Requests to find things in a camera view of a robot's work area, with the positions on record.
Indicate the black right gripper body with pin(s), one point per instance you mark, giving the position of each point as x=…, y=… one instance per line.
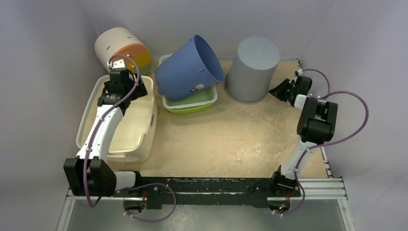
x=289, y=88

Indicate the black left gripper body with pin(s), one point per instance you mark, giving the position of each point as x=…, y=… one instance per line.
x=141, y=92

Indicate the grey plastic bucket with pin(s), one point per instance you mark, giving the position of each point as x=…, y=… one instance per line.
x=252, y=69

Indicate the white perforated basket tray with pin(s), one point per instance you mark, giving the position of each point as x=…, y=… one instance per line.
x=208, y=91

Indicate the green plastic tray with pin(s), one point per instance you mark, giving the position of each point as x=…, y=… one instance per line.
x=189, y=105

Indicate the blue plastic bucket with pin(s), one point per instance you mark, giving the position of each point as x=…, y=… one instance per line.
x=191, y=69

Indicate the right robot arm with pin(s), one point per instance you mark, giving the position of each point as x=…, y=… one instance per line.
x=316, y=126

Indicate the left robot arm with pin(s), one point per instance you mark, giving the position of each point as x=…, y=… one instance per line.
x=88, y=173

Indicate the white orange yellow cylinder container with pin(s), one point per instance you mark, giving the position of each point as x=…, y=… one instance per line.
x=120, y=40

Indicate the cream perforated laundry basket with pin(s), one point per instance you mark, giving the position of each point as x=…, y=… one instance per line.
x=134, y=136

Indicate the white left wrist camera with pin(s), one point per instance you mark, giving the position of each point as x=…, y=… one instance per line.
x=119, y=64

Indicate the aluminium frame rail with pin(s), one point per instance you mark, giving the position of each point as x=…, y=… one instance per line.
x=311, y=189

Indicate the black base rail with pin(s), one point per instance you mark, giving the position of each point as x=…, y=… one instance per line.
x=272, y=193

